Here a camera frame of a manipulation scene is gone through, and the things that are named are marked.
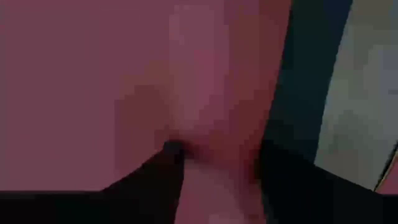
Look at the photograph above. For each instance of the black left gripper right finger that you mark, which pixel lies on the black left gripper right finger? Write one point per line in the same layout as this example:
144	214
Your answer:
295	193

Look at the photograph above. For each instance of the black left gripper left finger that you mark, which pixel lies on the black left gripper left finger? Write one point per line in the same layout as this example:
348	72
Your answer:
155	186

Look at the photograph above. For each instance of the black metal table frame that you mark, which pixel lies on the black metal table frame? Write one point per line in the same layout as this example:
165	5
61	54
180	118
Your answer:
311	77

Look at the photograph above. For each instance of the red paper sheet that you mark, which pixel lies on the red paper sheet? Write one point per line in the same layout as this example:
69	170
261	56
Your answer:
93	77

